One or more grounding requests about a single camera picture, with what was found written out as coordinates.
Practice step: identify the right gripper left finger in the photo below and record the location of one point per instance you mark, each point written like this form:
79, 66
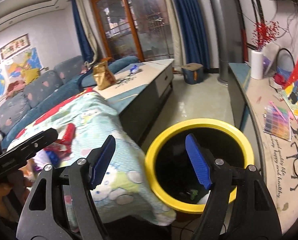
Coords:
44, 214

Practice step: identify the blue sectional sofa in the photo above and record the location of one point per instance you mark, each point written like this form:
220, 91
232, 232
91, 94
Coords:
65, 80

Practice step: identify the round black wire frame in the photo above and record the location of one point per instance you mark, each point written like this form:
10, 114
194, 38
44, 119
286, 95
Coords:
285, 63

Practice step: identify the yellow rimmed trash bin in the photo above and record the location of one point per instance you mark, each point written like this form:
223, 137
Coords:
181, 160

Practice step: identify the lavender foam net bundle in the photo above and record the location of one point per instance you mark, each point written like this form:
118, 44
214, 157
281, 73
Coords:
41, 159

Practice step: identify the coffee table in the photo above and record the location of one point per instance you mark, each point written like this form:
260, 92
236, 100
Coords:
139, 98

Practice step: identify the framed calligraphy right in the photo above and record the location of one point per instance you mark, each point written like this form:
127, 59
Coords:
14, 46

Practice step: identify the colour swatch pad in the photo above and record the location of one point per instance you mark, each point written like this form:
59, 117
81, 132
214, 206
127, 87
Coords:
277, 122

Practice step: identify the red berry branches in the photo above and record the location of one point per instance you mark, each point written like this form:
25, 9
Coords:
264, 33

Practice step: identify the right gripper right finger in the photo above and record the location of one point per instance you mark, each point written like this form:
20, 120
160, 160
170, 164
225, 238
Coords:
239, 205

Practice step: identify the blue curtain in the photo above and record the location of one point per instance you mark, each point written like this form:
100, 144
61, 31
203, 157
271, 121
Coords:
85, 48
193, 32

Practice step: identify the blue plastic bag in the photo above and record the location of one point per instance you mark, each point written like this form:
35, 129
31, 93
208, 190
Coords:
53, 158

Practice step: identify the china map poster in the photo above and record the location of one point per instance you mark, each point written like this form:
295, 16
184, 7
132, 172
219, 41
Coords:
25, 60

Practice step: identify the left blue curtain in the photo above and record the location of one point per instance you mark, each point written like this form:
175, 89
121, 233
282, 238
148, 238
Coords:
85, 48

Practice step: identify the green black snack wrapper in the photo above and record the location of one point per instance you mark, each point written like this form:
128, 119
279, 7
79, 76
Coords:
190, 195

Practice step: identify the pink folded clothes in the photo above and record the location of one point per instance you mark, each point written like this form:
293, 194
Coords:
14, 88

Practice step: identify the red plastic bag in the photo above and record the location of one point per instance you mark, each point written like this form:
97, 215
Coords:
69, 134

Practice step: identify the right blue curtain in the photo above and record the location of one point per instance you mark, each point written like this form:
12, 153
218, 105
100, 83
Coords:
193, 32

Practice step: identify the silver tower air conditioner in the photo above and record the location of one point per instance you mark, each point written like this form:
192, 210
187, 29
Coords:
229, 38

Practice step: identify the wooden glass sliding door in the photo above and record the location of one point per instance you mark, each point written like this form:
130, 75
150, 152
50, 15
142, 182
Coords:
134, 28

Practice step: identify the gold paper bag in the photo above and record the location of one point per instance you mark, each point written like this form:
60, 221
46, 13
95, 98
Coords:
103, 76

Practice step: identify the yellow cushion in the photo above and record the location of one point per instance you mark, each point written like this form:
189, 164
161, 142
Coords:
29, 75

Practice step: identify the blue white wrapper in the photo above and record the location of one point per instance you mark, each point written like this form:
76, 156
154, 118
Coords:
134, 69

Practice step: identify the hello kitty blanket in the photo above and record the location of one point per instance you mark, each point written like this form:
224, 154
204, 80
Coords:
100, 139

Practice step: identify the small dark storage box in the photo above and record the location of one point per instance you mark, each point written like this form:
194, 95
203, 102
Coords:
193, 73

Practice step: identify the left hand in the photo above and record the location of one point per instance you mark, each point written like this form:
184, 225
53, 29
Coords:
14, 192

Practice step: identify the white vase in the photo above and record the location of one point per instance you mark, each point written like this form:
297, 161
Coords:
256, 64

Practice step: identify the red printed snack wrapper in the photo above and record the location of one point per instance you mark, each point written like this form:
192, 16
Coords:
59, 148

